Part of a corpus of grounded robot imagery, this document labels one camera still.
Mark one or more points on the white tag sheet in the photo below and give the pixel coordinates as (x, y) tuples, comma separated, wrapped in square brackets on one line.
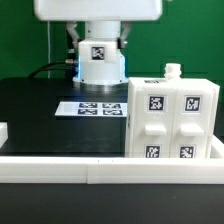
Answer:
[(91, 109)]

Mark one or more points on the white cabinet body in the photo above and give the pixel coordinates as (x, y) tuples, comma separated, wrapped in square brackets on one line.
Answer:
[(135, 85)]

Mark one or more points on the white cabinet top block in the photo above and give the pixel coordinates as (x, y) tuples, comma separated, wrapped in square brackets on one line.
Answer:
[(91, 50)]

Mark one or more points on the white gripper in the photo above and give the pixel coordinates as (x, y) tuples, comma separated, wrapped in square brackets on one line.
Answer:
[(98, 10)]

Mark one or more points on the white cabinet door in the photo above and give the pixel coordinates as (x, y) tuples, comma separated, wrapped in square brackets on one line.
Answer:
[(153, 121), (193, 98)]

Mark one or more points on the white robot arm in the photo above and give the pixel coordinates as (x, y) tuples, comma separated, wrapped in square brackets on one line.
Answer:
[(99, 31)]

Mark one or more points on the white U-shaped fence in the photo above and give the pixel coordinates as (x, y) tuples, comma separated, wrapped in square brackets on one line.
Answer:
[(115, 170)]

